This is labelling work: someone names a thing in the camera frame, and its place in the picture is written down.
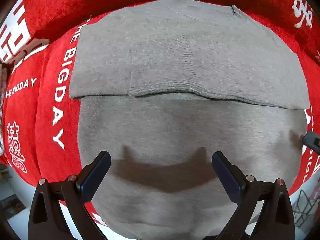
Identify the red sofa cover with characters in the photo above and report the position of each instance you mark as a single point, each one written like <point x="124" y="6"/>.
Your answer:
<point x="40" y="36"/>

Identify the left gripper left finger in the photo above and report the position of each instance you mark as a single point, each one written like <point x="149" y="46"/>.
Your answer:
<point x="46" y="220"/>

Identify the black wire rack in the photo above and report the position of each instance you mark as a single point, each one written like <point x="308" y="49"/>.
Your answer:
<point x="306" y="209"/>

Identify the grey knit garment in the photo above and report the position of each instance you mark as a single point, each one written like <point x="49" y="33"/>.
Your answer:
<point x="164" y="85"/>

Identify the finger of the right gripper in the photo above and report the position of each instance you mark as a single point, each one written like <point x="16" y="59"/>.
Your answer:
<point x="312" y="141"/>

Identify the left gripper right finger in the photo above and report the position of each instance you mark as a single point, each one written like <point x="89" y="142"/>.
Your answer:
<point x="276" y="216"/>

